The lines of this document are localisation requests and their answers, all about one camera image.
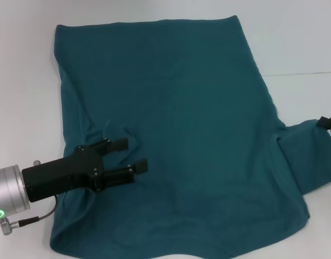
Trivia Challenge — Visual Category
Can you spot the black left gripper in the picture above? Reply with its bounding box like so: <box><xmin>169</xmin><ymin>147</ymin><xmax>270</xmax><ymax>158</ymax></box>
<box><xmin>21</xmin><ymin>137</ymin><xmax>150</xmax><ymax>203</ymax></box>

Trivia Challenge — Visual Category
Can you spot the teal blue shirt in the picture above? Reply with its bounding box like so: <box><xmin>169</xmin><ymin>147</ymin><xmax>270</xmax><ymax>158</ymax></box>
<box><xmin>50</xmin><ymin>15</ymin><xmax>331</xmax><ymax>259</ymax></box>

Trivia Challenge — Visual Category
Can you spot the left gripper cable with plugs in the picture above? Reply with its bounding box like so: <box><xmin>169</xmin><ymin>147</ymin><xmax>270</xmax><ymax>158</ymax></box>
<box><xmin>0</xmin><ymin>159</ymin><xmax>58</xmax><ymax>236</ymax></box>

